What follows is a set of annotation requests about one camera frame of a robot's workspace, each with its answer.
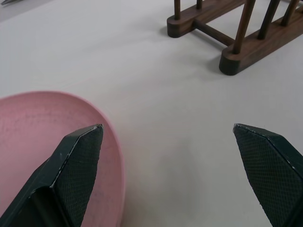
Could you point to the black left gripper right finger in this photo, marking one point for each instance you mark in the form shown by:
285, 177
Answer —
267, 170

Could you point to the pink plate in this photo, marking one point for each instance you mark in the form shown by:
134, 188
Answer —
28, 132

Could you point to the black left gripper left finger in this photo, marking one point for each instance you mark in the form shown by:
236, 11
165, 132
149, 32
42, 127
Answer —
71, 175

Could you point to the dark wooden dish rack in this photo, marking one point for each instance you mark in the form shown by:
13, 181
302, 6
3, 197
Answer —
239, 35

